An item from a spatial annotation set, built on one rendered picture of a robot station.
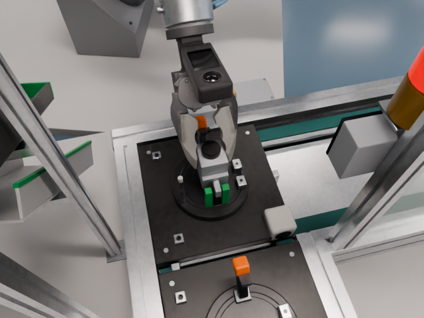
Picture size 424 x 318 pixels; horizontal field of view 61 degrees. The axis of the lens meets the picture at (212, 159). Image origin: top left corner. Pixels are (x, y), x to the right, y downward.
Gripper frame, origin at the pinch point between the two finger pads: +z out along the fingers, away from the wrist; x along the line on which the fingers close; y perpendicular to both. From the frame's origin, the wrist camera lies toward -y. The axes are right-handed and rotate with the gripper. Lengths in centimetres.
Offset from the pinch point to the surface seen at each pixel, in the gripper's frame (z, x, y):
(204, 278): 17.7, 4.8, -4.9
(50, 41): -24, 32, 62
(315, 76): 11, -90, 152
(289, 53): -4, -82, 169
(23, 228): 12.4, 38.0, 18.5
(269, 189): 9.4, -10.3, 4.7
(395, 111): -8.0, -16.4, -21.6
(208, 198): 6.5, 1.6, -0.1
